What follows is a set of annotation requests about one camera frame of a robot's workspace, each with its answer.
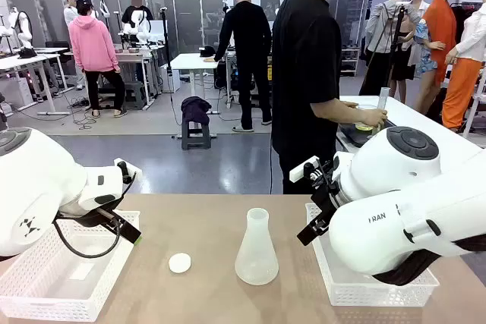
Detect grey topped workbench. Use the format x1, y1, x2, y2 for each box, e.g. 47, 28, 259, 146
113, 45, 169, 109

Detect person in black printed tee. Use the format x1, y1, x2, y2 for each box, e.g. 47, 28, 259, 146
121, 0, 155, 44

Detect clear plastic graduated cylinder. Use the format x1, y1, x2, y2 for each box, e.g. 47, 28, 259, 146
377, 87, 391, 128

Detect long white desk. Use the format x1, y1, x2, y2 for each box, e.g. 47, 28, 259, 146
0, 47, 75, 117

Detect mannequin in grey shirt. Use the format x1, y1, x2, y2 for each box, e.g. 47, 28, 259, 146
358, 0, 422, 98

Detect grey plastic step stool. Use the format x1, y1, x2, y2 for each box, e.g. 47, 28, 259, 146
181, 121, 213, 151

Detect figure in blue floral dress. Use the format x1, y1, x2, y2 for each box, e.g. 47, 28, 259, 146
408, 0, 446, 104

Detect mannequin in orange dress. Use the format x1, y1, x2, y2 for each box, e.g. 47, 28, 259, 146
413, 0, 459, 113

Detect person in pink hoodie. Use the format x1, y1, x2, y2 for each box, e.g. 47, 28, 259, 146
68, 0, 128, 118

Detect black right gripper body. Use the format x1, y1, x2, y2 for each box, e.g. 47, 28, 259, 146
310, 181, 342, 227

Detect black camera tripod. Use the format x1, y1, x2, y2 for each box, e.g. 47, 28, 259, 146
379, 1, 409, 98

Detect person in white shirt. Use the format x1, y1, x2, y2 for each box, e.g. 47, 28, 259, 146
63, 0, 87, 90

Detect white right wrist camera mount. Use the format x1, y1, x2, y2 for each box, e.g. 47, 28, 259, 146
289, 155, 320, 184

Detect person in black clothes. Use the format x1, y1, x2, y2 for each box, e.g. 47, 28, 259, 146
213, 0, 273, 134

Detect black plastic tray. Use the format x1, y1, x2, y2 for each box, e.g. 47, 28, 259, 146
336, 118, 396, 149

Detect round white flask cap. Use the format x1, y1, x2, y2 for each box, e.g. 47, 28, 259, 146
168, 252, 192, 275

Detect white standing desk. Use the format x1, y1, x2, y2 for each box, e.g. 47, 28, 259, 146
169, 52, 222, 140

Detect person in black t-shirt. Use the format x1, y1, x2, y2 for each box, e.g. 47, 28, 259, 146
270, 0, 388, 195

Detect mannequin in white blouse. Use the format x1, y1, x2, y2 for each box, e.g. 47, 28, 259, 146
442, 1, 486, 132

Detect translucent plastic conical flask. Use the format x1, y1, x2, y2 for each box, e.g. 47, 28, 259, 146
234, 207, 280, 286

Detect dark purple cloth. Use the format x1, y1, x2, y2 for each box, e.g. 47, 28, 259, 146
180, 96, 213, 126

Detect dark grey step stool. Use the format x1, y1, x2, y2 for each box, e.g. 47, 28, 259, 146
123, 80, 147, 111

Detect white perforated plastic basket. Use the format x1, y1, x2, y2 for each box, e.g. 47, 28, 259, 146
0, 209, 140, 323
305, 202, 440, 307

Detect person's right hand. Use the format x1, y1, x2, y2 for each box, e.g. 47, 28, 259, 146
362, 108, 389, 128

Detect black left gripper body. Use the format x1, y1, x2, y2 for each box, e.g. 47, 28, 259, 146
56, 206, 115, 228

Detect black light stand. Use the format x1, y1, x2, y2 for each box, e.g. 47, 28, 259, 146
159, 7, 174, 93

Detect person's right forearm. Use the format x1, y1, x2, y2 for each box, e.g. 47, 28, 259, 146
311, 100, 368, 125

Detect white shoe rack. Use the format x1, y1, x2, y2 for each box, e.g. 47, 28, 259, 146
339, 47, 361, 77

